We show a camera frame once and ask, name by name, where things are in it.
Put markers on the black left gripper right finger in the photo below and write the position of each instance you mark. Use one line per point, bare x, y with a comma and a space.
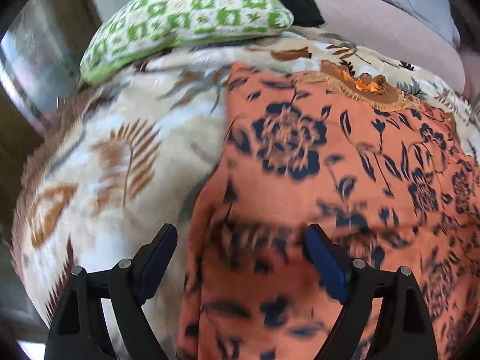
390, 303

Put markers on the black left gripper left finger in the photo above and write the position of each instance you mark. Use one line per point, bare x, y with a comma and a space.
79, 329

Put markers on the orange floral garment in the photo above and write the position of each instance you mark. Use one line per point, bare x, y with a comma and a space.
394, 188

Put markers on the cream leaf-pattern fleece blanket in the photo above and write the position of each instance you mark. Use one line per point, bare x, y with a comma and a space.
135, 154

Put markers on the green white patterned pillow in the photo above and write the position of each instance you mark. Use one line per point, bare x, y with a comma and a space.
144, 27

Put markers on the grey curtain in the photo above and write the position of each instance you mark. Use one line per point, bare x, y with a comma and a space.
41, 53

